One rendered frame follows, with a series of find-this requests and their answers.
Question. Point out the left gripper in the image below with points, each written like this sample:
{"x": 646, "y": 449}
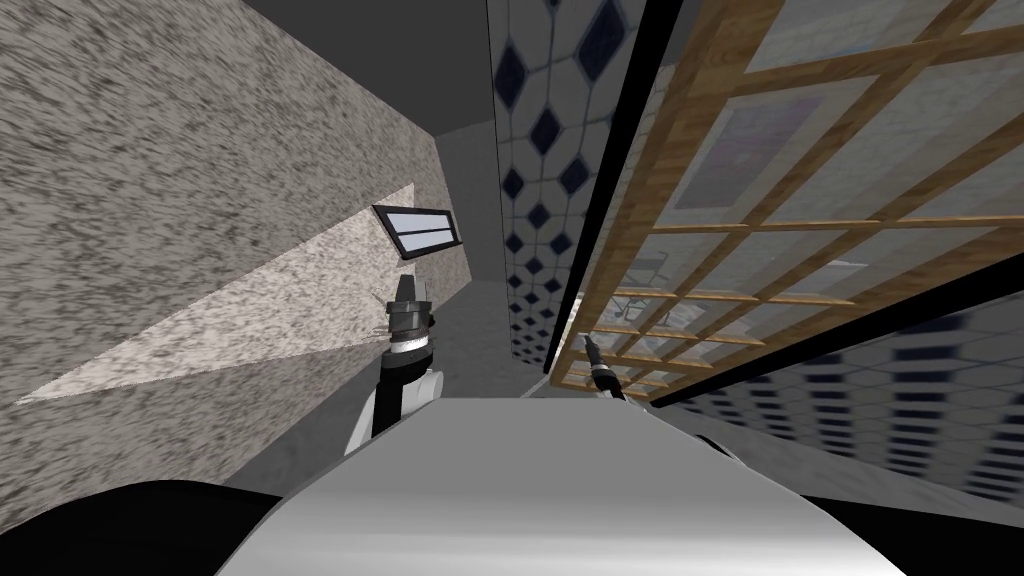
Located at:
{"x": 410, "y": 318}

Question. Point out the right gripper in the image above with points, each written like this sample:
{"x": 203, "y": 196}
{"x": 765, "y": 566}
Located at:
{"x": 595, "y": 358}

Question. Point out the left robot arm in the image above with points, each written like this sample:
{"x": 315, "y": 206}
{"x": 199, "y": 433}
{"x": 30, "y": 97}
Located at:
{"x": 390, "y": 400}

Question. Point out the black framed window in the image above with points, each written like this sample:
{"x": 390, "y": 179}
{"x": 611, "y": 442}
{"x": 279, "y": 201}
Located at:
{"x": 422, "y": 232}

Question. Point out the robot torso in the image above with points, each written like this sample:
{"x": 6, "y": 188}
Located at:
{"x": 544, "y": 496}

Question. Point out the wooden lattice glass door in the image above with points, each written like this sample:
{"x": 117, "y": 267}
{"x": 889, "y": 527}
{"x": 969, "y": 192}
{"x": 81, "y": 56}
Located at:
{"x": 808, "y": 200}

